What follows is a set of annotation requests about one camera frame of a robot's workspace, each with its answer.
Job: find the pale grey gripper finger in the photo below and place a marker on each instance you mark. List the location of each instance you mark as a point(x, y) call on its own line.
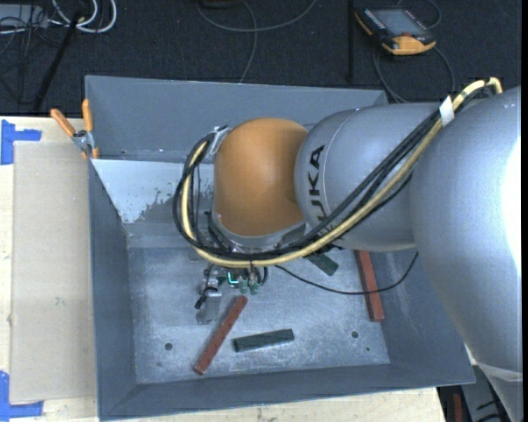
point(215, 308)
point(202, 310)

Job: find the red-brown flat block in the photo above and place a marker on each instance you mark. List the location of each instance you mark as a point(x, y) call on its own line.
point(370, 288)
point(220, 336)

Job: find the dark green flat block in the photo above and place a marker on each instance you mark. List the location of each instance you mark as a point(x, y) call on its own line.
point(325, 264)
point(264, 340)

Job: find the grey metal bin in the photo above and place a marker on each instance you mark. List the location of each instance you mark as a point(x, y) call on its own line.
point(290, 350)

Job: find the pale flat board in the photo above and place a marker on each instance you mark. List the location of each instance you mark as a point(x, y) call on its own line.
point(48, 257)

